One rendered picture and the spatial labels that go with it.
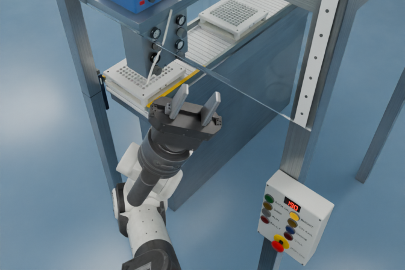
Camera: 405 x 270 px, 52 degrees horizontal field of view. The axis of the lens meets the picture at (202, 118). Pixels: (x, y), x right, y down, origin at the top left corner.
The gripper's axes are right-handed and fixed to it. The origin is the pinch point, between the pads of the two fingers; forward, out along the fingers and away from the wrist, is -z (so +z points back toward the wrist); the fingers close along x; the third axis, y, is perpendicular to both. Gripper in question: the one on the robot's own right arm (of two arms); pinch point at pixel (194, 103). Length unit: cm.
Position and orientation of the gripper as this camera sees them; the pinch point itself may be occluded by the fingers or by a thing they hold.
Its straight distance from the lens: 66.0
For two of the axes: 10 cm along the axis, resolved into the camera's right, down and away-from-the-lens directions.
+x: -9.2, -2.1, -3.3
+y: -0.3, -8.0, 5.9
